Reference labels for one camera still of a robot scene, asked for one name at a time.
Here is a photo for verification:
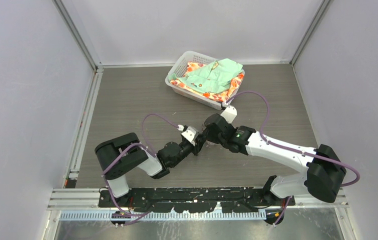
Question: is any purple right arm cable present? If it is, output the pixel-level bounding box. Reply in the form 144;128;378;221
225;90;361;188

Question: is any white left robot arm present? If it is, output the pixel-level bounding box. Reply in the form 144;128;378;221
95;132;206;207

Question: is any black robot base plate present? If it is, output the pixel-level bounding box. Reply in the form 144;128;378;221
98;186;295;215

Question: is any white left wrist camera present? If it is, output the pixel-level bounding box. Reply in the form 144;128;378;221
181;126;199;146

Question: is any white plastic basket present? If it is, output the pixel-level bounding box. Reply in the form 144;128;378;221
165;51;245;110

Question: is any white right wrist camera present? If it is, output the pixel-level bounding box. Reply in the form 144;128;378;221
220;104;237;124

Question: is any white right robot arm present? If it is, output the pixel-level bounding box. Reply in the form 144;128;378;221
204;113;346;205

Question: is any orange floral cloth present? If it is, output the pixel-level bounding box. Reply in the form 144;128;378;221
170;61;245;103

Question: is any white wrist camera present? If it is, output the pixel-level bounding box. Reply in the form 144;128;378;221
181;126;199;146
220;104;237;124

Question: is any green cloth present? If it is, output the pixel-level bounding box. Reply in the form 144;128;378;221
169;58;244;95

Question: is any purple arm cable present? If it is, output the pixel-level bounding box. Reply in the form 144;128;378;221
225;90;361;188
101;112;184;227

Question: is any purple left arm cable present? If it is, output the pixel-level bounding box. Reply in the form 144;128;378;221
101;112;184;227

